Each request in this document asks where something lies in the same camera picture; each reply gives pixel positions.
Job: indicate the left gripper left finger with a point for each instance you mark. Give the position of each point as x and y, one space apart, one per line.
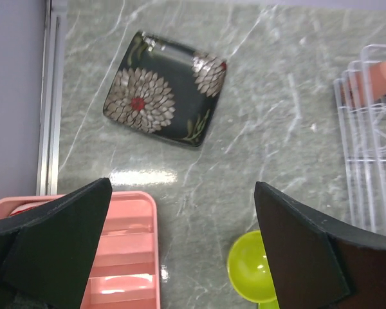
47 253

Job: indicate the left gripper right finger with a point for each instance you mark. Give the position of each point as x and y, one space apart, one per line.
317 261

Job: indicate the green plate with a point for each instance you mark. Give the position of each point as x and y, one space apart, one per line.
269 305

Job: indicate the green bowl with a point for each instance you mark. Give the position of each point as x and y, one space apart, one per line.
248 269

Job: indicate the pink ceramic mug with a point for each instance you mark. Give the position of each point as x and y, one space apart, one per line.
364 86

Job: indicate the pink compartment tray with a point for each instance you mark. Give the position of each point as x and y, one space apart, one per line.
125 271

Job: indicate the black floral square plate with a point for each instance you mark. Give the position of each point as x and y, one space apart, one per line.
166 89

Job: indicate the aluminium frame rail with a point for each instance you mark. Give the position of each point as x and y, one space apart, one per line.
51 96

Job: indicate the white wire dish rack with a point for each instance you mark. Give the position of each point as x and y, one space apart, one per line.
363 134

